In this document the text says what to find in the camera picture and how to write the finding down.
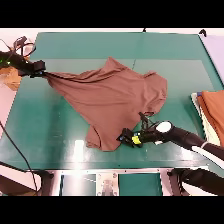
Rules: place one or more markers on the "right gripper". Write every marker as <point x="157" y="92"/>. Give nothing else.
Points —
<point x="130" y="138"/>

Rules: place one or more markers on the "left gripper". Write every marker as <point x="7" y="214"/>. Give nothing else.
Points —
<point x="37" y="68"/>

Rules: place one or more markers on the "brown T-shirt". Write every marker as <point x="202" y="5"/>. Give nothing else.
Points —
<point x="110" y="96"/>

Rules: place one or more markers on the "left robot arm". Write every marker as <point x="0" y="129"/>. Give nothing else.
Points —
<point x="13" y="63"/>

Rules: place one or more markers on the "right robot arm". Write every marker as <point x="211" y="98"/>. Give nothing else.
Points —
<point x="186" y="136"/>

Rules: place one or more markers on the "orange garment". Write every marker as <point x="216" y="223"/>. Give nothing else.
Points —
<point x="215" y="110"/>

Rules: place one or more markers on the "silver frame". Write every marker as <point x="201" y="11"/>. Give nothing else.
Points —
<point x="106" y="181"/>

